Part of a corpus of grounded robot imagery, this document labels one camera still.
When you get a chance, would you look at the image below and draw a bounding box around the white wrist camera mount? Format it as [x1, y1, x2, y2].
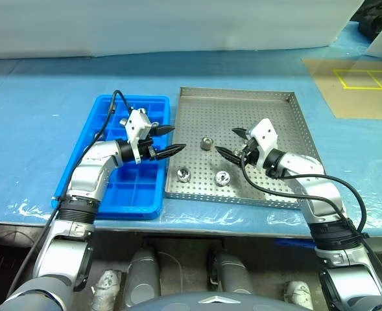
[119, 108, 153, 163]
[247, 118, 280, 169]

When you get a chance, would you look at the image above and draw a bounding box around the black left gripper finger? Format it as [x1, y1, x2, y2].
[153, 143, 187, 161]
[154, 124, 176, 137]

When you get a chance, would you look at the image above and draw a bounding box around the white foam board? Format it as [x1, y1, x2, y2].
[0, 0, 366, 61]

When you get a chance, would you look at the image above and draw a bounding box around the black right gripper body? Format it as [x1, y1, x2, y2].
[240, 137, 259, 168]

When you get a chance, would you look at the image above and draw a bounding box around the grey rounded robot leg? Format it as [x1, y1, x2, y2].
[215, 252, 255, 295]
[125, 249, 161, 307]

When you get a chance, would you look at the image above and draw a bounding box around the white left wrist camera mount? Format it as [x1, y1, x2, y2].
[119, 108, 153, 163]

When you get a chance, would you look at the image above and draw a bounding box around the black bundle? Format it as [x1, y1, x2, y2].
[357, 0, 382, 36]

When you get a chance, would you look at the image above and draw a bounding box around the perforated metal tray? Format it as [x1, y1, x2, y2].
[164, 86, 321, 211]

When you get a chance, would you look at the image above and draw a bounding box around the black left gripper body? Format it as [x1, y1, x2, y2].
[137, 122, 160, 162]

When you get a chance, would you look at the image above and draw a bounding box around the brown cardboard sheet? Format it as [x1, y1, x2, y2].
[301, 57, 382, 121]

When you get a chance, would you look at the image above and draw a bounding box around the white wrapped post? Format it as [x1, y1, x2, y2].
[284, 281, 313, 308]
[91, 270, 123, 311]

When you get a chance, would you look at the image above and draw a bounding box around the grey robot torso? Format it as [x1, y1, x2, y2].
[122, 291, 289, 311]

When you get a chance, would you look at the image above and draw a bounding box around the blue plastic compartment tray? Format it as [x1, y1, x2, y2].
[51, 94, 173, 221]

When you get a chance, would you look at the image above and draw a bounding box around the blue plastic table cover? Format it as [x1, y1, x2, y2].
[0, 22, 382, 240]

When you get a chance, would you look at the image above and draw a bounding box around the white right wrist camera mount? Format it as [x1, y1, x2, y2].
[247, 118, 280, 169]

